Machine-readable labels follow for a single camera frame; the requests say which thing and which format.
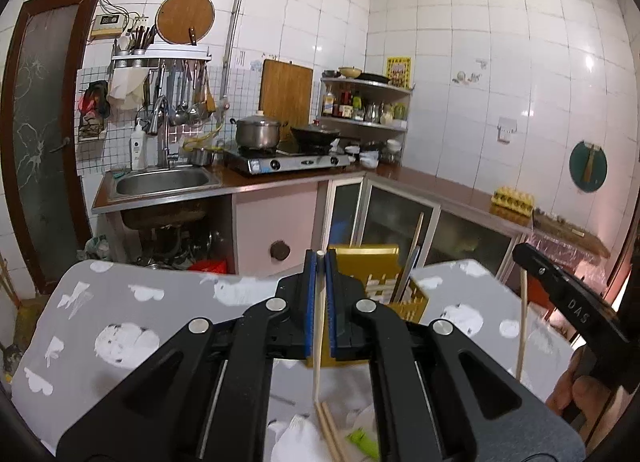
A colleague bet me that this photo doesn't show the metal corner shelf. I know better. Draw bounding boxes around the metal corner shelf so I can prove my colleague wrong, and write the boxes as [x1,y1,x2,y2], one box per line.
[315,72,414,133]

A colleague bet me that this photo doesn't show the yellow wall picture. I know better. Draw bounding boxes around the yellow wall picture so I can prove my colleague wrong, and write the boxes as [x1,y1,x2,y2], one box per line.
[383,56,413,89]

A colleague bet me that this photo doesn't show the wall stickers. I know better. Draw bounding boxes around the wall stickers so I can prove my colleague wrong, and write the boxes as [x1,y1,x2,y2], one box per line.
[452,58,489,88]

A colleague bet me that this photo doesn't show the row of hanging ladles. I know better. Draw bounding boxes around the row of hanging ladles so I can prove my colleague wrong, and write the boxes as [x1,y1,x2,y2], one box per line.
[149,59,219,129]

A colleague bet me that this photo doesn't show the white small bowls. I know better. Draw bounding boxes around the white small bowls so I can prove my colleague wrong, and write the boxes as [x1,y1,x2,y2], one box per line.
[344,144,381,168]

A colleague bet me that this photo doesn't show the pink plastic sheet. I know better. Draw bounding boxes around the pink plastic sheet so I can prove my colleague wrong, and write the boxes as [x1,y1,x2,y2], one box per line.
[525,229,613,293]

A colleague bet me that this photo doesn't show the person's right hand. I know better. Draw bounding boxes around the person's right hand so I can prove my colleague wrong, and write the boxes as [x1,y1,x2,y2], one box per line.
[544,351,617,439]

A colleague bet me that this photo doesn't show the grey bear print tablecloth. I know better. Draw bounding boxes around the grey bear print tablecloth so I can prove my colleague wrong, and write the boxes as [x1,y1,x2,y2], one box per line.
[10,257,576,462]

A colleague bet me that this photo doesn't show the small steel saucepan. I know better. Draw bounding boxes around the small steel saucepan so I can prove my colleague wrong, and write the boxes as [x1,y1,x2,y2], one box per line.
[187,146,216,167]

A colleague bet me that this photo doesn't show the steel pot with lid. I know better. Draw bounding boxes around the steel pot with lid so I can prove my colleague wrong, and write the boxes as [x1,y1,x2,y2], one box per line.
[230,111,290,151]

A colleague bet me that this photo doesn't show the leaning wooden sticks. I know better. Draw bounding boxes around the leaning wooden sticks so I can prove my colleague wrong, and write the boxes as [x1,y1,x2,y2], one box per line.
[0,254,23,313]

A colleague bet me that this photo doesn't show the white hanging cloth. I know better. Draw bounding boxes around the white hanging cloth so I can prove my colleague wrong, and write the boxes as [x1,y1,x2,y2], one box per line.
[107,68,151,110]

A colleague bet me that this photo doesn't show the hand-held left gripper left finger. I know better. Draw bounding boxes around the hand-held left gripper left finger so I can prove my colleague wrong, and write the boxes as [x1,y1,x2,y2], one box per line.
[56,249,318,462]

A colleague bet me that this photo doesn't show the red and black hanging bag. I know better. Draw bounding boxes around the red and black hanging bag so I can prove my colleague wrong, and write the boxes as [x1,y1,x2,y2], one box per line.
[77,81,111,143]

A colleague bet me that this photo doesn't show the rectangular wooden cutting board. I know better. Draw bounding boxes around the rectangular wooden cutting board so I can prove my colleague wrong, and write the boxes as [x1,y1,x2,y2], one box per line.
[258,58,315,129]

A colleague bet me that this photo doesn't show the white wall timer box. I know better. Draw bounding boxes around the white wall timer box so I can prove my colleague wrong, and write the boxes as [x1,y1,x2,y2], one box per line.
[89,12,126,39]

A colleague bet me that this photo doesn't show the white soap bottle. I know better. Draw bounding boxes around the white soap bottle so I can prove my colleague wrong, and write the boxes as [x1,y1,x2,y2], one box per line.
[128,119,149,171]

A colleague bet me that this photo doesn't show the steel kitchen sink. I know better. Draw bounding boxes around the steel kitchen sink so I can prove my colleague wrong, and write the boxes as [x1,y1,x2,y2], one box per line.
[114,167,222,197]

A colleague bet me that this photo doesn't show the round wooden board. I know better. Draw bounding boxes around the round wooden board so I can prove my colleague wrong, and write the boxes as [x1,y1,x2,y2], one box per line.
[155,0,216,46]

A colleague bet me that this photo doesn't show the black wok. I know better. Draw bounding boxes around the black wok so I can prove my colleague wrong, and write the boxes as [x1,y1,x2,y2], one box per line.
[288,124,346,149]

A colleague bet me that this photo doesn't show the green round wall board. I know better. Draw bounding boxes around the green round wall board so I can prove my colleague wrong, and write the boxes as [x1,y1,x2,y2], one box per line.
[568,140,608,191]

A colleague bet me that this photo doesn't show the steel kitchen faucet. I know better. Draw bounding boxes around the steel kitchen faucet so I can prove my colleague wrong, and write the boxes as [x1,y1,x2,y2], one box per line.
[144,95,180,169]

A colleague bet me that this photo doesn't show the yellow hose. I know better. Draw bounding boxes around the yellow hose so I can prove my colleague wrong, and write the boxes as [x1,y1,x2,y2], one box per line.
[182,124,226,153]

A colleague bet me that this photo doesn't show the yellow perforated utensil holder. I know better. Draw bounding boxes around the yellow perforated utensil holder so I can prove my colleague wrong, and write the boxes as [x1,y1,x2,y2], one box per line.
[320,244,431,369]

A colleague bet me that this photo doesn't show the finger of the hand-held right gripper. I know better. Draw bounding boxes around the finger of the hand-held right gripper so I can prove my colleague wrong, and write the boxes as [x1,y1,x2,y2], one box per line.
[512,241,632,369]

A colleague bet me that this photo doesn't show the metal wall utensil rack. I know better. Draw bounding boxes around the metal wall utensil rack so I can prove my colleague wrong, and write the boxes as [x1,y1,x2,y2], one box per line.
[110,44,214,70]

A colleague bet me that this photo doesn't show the brown frosted glass door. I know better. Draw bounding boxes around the brown frosted glass door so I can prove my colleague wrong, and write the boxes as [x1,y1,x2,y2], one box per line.
[0,0,106,295]

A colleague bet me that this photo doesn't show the steel gas stove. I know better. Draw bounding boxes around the steel gas stove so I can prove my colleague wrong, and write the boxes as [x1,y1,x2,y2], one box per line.
[223,144,352,175]

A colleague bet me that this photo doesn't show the row of condiment bottles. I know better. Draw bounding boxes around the row of condiment bottles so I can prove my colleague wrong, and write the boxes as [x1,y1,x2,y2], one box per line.
[321,82,409,124]

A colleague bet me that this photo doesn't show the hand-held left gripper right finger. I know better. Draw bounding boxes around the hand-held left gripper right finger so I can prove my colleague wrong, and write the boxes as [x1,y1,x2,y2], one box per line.
[325,250,586,462]

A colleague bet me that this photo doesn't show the yellow egg tray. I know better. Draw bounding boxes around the yellow egg tray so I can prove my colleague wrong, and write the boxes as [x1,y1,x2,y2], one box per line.
[492,185,535,209]

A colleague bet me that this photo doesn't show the red bucket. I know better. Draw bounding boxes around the red bucket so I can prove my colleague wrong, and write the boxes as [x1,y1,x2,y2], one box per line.
[189,257,229,274]

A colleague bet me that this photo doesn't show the brown kitchen counter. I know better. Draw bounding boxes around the brown kitchen counter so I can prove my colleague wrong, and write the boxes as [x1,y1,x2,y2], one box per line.
[91,161,612,293]

